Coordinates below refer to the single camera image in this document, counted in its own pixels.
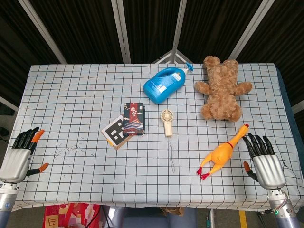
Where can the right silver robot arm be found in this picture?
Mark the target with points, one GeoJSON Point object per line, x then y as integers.
{"type": "Point", "coordinates": [282, 209]}

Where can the cardboard black white marker card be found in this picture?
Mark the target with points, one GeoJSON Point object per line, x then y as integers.
{"type": "Point", "coordinates": [114, 134]}

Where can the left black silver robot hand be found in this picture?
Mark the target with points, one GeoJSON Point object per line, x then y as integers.
{"type": "Point", "coordinates": [14, 164]}

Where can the red patterned bag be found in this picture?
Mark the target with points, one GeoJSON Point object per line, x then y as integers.
{"type": "Point", "coordinates": [71, 216]}

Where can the blue chair seat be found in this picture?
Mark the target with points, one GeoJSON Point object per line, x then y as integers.
{"type": "Point", "coordinates": [142, 221]}

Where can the white black grid tablecloth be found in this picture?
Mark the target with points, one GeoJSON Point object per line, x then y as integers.
{"type": "Point", "coordinates": [71, 99]}

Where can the yellow rubber chicken toy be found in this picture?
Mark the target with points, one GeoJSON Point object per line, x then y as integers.
{"type": "Point", "coordinates": [222, 154]}

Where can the white triangular partition foot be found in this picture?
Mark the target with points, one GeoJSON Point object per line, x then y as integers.
{"type": "Point", "coordinates": [177, 55]}

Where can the brown teddy bear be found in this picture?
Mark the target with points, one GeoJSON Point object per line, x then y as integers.
{"type": "Point", "coordinates": [221, 90]}

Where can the blue detergent pump bottle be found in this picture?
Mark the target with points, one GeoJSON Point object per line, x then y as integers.
{"type": "Point", "coordinates": [164, 83]}

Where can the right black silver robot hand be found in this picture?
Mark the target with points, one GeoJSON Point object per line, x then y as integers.
{"type": "Point", "coordinates": [268, 168]}

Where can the dark printed palace box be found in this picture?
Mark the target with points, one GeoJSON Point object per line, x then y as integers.
{"type": "Point", "coordinates": [134, 118]}

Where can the white partition post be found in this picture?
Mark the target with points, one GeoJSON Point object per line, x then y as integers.
{"type": "Point", "coordinates": [177, 28]}
{"type": "Point", "coordinates": [298, 107]}
{"type": "Point", "coordinates": [122, 35]}
{"type": "Point", "coordinates": [247, 31]}
{"type": "Point", "coordinates": [8, 104]}
{"type": "Point", "coordinates": [42, 31]}

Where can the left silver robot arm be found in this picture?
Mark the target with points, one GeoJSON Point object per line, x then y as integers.
{"type": "Point", "coordinates": [7, 204]}

